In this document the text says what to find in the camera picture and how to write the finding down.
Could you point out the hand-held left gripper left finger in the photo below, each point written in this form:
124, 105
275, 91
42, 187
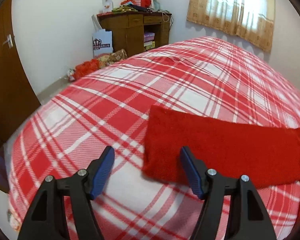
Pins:
103, 172

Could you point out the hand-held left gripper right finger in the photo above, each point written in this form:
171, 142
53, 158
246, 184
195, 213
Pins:
190, 173

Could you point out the red knitted garment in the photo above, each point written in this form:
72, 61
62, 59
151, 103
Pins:
227, 145

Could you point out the pile of clothes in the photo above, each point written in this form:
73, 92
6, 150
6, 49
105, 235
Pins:
126, 8

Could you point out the red plaid bed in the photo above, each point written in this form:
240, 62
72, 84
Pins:
140, 85

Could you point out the small printed bag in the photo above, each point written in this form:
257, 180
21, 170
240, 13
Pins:
71, 75

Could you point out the floral cloth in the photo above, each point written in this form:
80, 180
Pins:
13, 220

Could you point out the white paper bag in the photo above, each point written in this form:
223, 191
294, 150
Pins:
102, 42

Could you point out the brown wooden door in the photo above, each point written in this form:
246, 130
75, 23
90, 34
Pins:
5, 80

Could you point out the wooden desk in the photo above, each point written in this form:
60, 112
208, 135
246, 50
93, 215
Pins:
120, 35

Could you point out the purple box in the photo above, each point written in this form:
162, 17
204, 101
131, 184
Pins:
149, 37

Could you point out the tan patterned curtain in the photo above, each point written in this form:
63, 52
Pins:
215, 10

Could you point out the white printed box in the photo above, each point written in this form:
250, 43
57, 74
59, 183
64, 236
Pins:
108, 4

